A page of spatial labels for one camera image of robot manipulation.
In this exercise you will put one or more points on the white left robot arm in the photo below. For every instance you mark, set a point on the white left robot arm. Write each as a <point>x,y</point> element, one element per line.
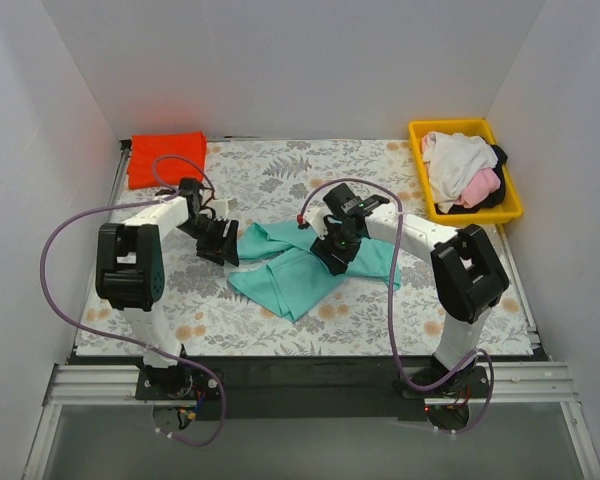
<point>130,270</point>

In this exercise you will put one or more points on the floral table cloth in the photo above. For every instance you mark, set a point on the floral table cloth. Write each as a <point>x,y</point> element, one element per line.
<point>270,181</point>

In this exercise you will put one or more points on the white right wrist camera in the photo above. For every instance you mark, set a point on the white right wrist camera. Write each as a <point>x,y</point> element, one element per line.
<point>314,219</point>

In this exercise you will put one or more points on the black t shirt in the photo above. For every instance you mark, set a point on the black t shirt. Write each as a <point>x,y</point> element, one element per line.
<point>495,198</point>

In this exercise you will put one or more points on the aluminium rail frame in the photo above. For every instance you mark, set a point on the aluminium rail frame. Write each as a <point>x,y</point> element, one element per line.
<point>115,385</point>

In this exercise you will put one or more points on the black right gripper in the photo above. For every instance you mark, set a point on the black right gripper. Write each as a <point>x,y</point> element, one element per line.
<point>333,252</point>

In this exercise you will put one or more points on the white t shirt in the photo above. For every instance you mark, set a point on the white t shirt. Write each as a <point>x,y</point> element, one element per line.
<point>452,162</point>

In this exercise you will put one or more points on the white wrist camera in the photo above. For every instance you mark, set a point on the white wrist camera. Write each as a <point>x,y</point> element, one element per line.
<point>221,208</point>
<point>314,219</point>

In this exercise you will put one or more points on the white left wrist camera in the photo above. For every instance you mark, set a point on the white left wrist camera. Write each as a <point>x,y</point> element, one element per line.
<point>221,208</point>

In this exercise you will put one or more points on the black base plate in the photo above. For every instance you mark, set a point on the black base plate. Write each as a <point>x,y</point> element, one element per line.
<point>297,387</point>

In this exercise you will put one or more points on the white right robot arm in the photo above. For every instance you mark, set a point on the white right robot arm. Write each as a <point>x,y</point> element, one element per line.
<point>468,274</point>

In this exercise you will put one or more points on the pink t shirt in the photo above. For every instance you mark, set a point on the pink t shirt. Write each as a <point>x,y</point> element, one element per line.
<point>482,185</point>

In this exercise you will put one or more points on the teal t shirt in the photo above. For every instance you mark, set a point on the teal t shirt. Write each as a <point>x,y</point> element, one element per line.
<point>293,280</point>

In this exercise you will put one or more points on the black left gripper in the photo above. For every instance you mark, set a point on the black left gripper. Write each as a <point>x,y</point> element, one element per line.
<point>216,238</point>

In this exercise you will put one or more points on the folded orange t shirt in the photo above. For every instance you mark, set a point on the folded orange t shirt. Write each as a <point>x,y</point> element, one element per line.
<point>182,156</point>

